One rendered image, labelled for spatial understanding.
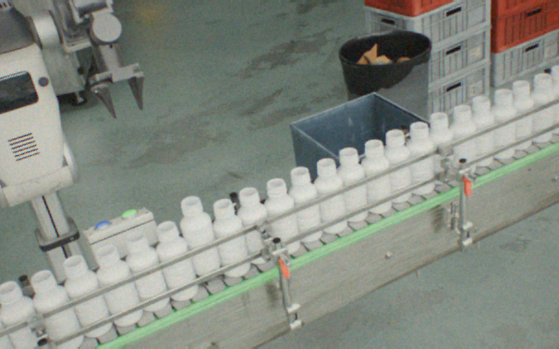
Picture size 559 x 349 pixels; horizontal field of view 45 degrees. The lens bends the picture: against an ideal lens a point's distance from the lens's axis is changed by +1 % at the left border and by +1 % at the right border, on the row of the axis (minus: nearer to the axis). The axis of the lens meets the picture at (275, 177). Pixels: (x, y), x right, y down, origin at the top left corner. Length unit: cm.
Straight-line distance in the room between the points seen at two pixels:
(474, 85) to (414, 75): 95
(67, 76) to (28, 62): 328
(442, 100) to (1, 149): 278
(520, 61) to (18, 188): 338
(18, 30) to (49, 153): 31
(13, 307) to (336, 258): 65
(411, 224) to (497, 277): 138
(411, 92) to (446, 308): 110
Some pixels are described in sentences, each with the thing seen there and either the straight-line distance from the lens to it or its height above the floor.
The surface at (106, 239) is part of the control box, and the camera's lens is 143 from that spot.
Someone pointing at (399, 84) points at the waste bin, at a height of 52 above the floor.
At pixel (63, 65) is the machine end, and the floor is 33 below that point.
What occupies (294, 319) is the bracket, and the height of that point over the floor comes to 90.
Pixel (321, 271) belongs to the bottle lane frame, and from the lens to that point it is 147.
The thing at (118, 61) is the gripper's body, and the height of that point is 138.
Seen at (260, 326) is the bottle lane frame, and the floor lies 88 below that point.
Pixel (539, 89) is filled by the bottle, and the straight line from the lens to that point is 172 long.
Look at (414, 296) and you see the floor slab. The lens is 280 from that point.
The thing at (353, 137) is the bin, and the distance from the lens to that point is 220.
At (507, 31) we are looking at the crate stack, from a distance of 435.
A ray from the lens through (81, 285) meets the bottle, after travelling 129.
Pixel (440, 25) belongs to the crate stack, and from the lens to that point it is 384.
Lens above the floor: 187
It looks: 31 degrees down
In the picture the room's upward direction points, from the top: 10 degrees counter-clockwise
